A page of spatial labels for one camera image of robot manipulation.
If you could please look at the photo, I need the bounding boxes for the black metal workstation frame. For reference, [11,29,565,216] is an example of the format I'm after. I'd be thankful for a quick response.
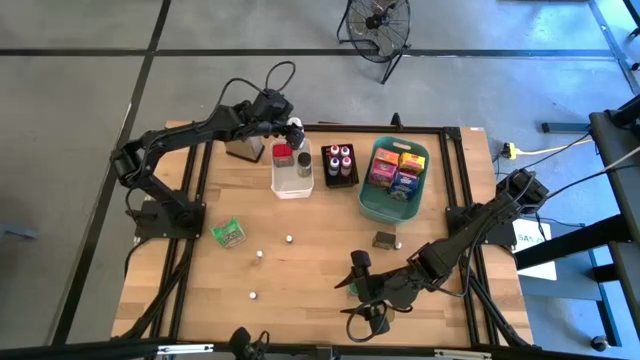
[514,94,640,349]

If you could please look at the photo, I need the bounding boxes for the small black mesh basket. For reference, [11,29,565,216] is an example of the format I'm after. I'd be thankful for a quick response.
[321,143,360,189]

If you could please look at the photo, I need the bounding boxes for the black rounded handle with cable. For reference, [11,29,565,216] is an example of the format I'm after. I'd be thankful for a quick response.
[228,327,271,360]

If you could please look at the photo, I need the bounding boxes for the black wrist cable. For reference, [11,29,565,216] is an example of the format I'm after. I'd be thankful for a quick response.
[219,60,297,109]
[344,302,391,344]

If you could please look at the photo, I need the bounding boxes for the metal box grater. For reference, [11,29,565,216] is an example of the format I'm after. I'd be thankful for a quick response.
[224,134,265,164]

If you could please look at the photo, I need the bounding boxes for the green plastic bin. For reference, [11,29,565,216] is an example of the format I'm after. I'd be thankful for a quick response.
[357,135,431,225]

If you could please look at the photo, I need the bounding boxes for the white paper sign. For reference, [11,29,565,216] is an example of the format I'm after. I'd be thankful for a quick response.
[512,218,557,281]

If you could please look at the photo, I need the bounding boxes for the green Apple Jacks cereal box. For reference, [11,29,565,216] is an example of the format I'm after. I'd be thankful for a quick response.
[209,217,247,249]

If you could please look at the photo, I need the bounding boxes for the white plastic bin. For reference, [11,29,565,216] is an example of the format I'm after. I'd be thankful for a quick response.
[270,139,315,200]

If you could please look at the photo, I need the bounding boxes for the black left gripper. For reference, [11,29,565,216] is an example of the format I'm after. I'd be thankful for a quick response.
[248,88,307,151]

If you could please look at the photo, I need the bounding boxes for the silver metal bracket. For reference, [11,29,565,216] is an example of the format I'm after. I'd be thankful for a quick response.
[433,348,494,360]
[157,343,215,356]

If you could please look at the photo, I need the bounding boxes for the black aluminium crossbeam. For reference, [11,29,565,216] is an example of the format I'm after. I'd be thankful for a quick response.
[0,338,640,360]

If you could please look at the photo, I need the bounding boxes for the black aluminium table frame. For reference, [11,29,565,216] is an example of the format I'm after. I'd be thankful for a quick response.
[112,119,534,351]

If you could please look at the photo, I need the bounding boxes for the pink cereal box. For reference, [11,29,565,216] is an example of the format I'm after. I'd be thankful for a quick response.
[368,158,399,189]

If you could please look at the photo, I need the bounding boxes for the grey metal floor foot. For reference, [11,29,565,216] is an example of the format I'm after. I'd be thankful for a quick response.
[0,223,39,240]
[541,121,591,135]

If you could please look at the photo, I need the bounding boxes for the orange cereal box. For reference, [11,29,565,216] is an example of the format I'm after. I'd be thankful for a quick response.
[373,147,401,167]

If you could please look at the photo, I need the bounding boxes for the white-lidded spice jar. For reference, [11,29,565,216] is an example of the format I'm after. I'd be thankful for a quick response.
[286,116,307,151]

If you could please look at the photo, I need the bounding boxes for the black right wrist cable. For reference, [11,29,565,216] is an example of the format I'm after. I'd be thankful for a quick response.
[344,302,391,344]

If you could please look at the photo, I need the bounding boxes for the yellow cereal box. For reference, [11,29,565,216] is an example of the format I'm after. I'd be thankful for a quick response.
[398,152,427,176]

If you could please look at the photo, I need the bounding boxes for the black floor fan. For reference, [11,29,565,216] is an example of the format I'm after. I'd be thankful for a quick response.
[335,0,412,85]

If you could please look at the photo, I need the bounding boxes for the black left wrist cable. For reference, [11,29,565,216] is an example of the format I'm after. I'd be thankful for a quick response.
[219,60,297,109]

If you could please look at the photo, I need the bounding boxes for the blue Frosted Flakes cereal box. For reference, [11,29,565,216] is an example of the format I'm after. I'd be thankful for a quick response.
[387,171,421,202]

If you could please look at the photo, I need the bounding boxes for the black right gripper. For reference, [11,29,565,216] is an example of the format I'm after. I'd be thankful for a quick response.
[333,248,420,336]

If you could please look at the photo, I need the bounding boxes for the dark brown small box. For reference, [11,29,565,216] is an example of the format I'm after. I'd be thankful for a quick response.
[372,231,397,251]

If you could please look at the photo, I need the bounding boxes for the black-lidded herb spice jar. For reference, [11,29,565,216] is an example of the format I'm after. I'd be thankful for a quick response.
[296,151,313,179]

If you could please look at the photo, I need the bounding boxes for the yellow extension cord plug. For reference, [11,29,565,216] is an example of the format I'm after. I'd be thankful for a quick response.
[502,138,596,160]

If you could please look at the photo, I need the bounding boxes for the smoked paprika tin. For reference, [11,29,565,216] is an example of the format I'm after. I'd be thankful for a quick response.
[272,143,295,168]

